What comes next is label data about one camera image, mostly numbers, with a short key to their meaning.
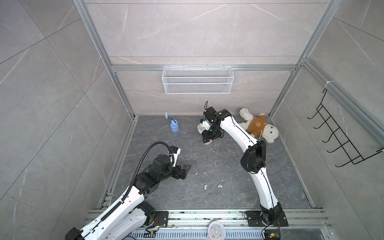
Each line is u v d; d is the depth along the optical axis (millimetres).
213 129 784
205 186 835
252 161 596
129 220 568
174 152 657
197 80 1001
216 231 686
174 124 1039
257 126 1037
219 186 837
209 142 874
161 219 728
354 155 582
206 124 860
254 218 730
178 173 661
